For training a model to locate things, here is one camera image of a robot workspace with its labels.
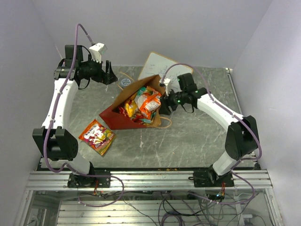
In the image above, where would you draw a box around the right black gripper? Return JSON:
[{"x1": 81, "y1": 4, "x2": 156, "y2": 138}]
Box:
[{"x1": 158, "y1": 87, "x2": 187, "y2": 115}]

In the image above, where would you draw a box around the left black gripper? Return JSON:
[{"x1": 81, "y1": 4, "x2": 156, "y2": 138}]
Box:
[{"x1": 80, "y1": 54, "x2": 118, "y2": 85}]

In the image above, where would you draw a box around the orange white snack pack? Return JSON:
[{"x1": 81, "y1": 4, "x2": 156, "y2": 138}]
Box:
[{"x1": 135, "y1": 86, "x2": 161, "y2": 120}]

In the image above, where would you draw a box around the red brown paper bag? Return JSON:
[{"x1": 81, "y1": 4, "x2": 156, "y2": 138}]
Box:
[{"x1": 100, "y1": 75, "x2": 166, "y2": 130}]

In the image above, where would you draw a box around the yellow snack bar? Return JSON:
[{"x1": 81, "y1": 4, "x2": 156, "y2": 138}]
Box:
[{"x1": 124, "y1": 99, "x2": 139, "y2": 118}]

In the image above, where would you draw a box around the colourful candy bag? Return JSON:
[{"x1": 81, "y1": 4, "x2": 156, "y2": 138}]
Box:
[{"x1": 79, "y1": 119, "x2": 116, "y2": 157}]

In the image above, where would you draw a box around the teal snack pouch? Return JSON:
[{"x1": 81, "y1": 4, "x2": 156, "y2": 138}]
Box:
[{"x1": 138, "y1": 118, "x2": 152, "y2": 124}]

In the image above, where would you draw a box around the small red snack bag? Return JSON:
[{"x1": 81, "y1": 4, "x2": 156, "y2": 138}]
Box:
[{"x1": 118, "y1": 106, "x2": 143, "y2": 121}]

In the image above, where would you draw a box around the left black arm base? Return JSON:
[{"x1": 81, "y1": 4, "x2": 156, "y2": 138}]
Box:
[{"x1": 67, "y1": 173, "x2": 111, "y2": 188}]

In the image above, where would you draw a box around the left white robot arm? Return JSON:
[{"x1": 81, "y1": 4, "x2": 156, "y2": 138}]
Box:
[{"x1": 32, "y1": 43, "x2": 118, "y2": 187}]

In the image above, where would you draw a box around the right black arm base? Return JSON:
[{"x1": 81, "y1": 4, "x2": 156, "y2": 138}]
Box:
[{"x1": 188, "y1": 167, "x2": 234, "y2": 187}]

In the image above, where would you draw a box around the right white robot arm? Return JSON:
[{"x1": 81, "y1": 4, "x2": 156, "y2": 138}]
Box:
[{"x1": 159, "y1": 73, "x2": 259, "y2": 186}]

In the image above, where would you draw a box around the small blue white jar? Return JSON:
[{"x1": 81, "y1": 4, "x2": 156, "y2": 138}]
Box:
[{"x1": 120, "y1": 78, "x2": 131, "y2": 87}]

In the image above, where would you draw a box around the small whiteboard with writing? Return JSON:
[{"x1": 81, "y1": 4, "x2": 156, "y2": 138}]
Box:
[{"x1": 138, "y1": 52, "x2": 193, "y2": 92}]

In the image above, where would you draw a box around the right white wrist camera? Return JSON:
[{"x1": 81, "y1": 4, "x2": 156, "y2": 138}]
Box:
[{"x1": 159, "y1": 78, "x2": 172, "y2": 96}]

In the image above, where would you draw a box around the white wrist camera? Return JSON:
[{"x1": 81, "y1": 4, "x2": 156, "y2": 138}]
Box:
[
  {"x1": 159, "y1": 78, "x2": 172, "y2": 96},
  {"x1": 89, "y1": 43, "x2": 107, "y2": 63}
]

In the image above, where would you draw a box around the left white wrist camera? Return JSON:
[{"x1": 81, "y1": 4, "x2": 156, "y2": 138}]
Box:
[{"x1": 89, "y1": 43, "x2": 107, "y2": 63}]

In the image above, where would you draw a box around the aluminium frame rail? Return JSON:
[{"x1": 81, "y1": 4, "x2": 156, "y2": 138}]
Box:
[{"x1": 25, "y1": 170, "x2": 273, "y2": 191}]

